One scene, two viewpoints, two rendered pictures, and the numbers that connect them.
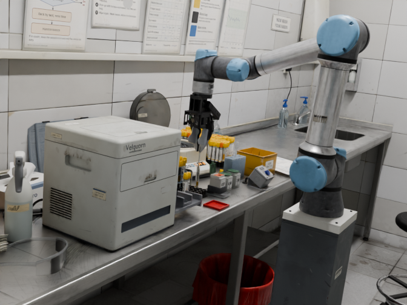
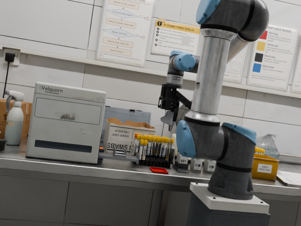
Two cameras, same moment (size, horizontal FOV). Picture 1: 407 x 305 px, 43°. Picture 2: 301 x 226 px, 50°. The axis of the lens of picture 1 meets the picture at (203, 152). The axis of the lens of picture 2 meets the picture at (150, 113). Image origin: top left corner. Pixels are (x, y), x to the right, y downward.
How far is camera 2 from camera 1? 129 cm
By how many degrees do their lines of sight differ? 48
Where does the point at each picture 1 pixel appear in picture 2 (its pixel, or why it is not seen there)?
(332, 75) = (204, 43)
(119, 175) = (34, 105)
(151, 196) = (68, 131)
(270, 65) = not seen: hidden behind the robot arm
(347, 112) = not seen: outside the picture
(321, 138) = (195, 103)
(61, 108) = (121, 100)
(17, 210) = (7, 124)
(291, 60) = not seen: hidden behind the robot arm
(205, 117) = (167, 101)
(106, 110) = (161, 110)
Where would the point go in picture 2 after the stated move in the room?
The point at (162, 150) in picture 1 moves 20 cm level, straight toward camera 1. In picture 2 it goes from (81, 100) to (34, 95)
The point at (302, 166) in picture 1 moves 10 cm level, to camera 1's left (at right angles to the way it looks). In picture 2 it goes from (178, 129) to (158, 124)
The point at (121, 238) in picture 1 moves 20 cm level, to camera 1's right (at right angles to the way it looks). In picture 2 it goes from (34, 150) to (57, 163)
